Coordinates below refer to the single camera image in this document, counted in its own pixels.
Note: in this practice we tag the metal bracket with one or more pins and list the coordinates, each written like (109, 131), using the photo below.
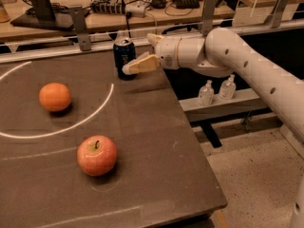
(78, 18)
(207, 16)
(274, 19)

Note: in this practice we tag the clear sanitizer bottle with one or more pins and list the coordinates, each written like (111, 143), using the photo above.
(206, 94)
(227, 88)

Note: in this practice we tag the left metal bracket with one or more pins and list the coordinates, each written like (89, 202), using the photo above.
(78, 18)

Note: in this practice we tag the grey low shelf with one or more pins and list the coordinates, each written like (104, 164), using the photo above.
(244, 100)

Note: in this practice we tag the middle metal bracket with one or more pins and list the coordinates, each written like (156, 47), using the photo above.
(207, 16)

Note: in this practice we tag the metal rail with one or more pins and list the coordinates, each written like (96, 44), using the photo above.
(101, 42)

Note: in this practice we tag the blue pepsi can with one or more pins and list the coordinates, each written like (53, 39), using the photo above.
(124, 52)

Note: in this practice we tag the left clear sanitizer bottle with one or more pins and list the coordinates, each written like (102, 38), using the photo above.
(206, 94)

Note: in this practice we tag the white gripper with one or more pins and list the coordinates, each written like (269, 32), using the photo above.
(167, 52)

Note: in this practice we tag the grey power strip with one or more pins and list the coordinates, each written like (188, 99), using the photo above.
(117, 8)

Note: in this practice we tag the red apple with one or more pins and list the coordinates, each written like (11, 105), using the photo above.
(97, 155)

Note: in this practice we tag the right metal bracket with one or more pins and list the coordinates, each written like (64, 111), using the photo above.
(274, 19)

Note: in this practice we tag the orange fruit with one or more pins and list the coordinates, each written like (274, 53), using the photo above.
(54, 97)

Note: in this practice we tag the right clear sanitizer bottle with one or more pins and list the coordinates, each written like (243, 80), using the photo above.
(227, 88)

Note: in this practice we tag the black monitor stand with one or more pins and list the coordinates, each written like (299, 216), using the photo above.
(44, 16)

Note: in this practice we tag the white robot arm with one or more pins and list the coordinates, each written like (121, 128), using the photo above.
(220, 54)

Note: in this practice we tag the black keyboard device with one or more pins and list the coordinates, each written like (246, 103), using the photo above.
(187, 4)

